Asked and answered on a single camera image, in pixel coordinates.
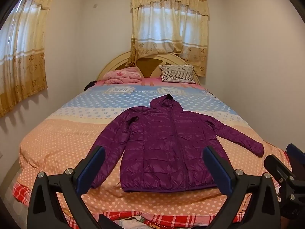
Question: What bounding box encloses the purple hooded down jacket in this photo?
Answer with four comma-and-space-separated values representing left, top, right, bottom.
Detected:
91, 95, 264, 192

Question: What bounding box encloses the polka dot bed quilt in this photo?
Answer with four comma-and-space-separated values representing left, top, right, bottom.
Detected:
18, 83, 292, 216

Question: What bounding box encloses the red plaid bed sheet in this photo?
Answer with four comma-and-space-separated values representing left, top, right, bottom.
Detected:
12, 182, 251, 229

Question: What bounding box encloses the grey patterned pillow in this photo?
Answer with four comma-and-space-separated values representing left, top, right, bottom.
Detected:
159, 65, 196, 84

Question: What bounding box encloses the beige left window curtain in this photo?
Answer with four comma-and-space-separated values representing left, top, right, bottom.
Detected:
1, 0, 52, 116

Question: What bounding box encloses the beige window curtain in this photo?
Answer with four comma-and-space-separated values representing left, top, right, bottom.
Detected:
126, 0, 209, 77
1, 0, 52, 116

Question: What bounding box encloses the cream wooden headboard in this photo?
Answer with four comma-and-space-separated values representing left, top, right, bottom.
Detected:
97, 52, 187, 81

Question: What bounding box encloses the folded pink blanket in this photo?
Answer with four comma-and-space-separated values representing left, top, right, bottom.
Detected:
102, 67, 142, 84

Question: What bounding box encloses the beige centre window curtain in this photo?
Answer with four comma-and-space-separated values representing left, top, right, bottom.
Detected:
126, 0, 209, 77

